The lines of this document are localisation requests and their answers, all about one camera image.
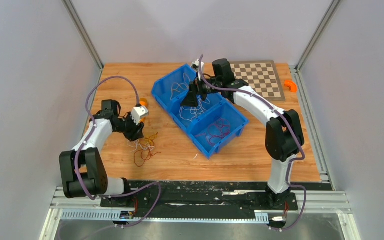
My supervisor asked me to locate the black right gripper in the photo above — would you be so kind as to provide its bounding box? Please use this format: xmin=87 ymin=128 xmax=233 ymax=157
xmin=181 ymin=72 xmax=223 ymax=108

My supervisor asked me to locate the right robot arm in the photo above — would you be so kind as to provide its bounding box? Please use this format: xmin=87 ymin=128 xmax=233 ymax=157
xmin=180 ymin=58 xmax=306 ymax=209

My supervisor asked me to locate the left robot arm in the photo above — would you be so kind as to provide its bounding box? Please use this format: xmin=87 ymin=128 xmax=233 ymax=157
xmin=59 ymin=99 xmax=149 ymax=207

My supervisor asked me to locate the blue plastic compartment bin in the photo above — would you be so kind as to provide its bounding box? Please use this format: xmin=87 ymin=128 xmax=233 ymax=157
xmin=151 ymin=64 xmax=249 ymax=159

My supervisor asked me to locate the orange cylindrical toy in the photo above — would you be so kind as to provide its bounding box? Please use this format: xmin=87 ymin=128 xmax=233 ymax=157
xmin=139 ymin=97 xmax=149 ymax=123

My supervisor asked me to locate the wooden chessboard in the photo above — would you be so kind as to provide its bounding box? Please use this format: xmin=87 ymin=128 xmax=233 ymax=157
xmin=230 ymin=60 xmax=286 ymax=102

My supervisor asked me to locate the orange curved piece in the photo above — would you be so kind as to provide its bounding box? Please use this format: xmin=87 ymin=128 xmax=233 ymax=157
xmin=284 ymin=79 xmax=298 ymax=93

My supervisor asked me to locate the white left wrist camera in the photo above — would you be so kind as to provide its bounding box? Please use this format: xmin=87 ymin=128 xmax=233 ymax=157
xmin=130 ymin=105 xmax=149 ymax=125

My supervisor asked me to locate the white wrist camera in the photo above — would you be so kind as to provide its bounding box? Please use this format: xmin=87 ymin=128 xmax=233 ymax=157
xmin=190 ymin=59 xmax=205 ymax=72
xmin=130 ymin=105 xmax=149 ymax=125

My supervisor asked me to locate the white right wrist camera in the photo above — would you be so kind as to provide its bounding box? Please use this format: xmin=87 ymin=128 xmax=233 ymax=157
xmin=190 ymin=59 xmax=205 ymax=72

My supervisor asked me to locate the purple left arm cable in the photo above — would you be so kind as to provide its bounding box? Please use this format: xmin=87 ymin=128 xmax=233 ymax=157
xmin=73 ymin=75 xmax=164 ymax=229

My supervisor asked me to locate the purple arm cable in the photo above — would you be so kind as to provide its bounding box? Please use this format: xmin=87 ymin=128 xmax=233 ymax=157
xmin=73 ymin=75 xmax=164 ymax=229
xmin=196 ymin=54 xmax=308 ymax=232

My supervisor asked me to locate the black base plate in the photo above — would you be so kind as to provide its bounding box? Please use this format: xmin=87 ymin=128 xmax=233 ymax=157
xmin=99 ymin=179 xmax=334 ymax=221

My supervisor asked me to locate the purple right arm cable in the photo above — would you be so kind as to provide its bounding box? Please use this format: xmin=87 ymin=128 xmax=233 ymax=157
xmin=196 ymin=54 xmax=308 ymax=232

